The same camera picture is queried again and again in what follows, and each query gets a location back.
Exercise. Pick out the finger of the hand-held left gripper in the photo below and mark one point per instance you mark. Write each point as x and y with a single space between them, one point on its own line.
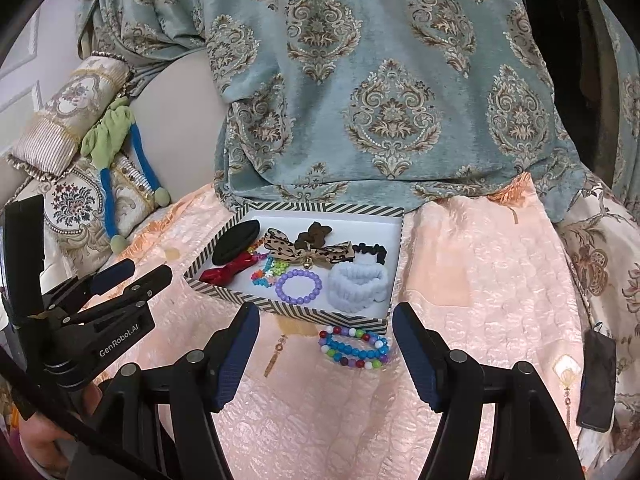
112 272
150 282

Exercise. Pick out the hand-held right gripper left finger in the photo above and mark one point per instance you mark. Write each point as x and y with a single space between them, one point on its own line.
235 360

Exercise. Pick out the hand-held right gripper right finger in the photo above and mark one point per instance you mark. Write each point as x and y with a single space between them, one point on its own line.
417 360

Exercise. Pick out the striped cardboard box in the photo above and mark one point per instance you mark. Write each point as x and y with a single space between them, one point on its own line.
300 317

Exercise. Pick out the black oval hair clip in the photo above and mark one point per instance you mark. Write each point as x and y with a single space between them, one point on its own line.
235 242

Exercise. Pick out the black scrunchie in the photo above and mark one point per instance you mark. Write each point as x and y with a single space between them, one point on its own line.
372 251

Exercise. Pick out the leopard print bow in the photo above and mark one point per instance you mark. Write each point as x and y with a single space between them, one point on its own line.
280 247

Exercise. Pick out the brown scrunchie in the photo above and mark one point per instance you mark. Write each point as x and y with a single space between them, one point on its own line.
312 235

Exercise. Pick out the person's left hand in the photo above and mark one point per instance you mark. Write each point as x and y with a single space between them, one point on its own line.
45 447

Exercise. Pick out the red velvet bow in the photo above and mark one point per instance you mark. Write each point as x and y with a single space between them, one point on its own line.
225 272

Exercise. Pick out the floral embroidered cushion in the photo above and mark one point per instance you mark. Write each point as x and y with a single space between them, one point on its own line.
75 205

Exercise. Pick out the light blue fluffy scrunchie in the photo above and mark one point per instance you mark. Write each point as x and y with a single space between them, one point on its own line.
357 285

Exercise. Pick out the pink quilted blanket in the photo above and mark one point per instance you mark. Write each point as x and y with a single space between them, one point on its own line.
475 270

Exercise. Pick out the green and blue plush toy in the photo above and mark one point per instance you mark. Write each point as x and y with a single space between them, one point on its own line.
107 135

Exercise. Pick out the striped bolster cushion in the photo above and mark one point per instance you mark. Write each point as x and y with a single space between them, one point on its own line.
60 105

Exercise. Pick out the black phone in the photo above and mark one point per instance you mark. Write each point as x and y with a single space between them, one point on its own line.
597 380

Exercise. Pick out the beige floral cloth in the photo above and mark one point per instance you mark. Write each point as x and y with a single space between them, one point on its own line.
600 240

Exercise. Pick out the white panelled door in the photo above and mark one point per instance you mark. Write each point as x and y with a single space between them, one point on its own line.
20 70

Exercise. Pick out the blue damask curtain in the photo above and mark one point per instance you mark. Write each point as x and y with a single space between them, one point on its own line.
375 85

